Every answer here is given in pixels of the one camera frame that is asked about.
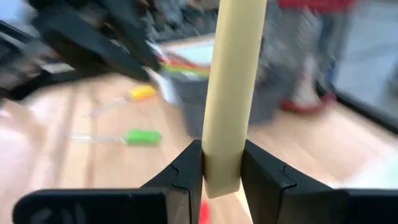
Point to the green silicone spoon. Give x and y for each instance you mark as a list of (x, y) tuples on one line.
[(186, 72)]

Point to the white plastic bin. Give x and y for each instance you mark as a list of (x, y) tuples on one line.
[(199, 53)]

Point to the grey transparent plastic bin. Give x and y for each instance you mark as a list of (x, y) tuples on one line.
[(192, 105)]

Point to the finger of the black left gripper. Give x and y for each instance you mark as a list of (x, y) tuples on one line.
[(133, 28), (87, 46)]

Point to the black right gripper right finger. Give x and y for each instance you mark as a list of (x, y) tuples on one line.
[(273, 199)]

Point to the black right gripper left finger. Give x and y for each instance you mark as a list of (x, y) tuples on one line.
[(174, 199)]

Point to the red silicone spoon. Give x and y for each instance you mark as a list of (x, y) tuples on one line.
[(178, 62)]

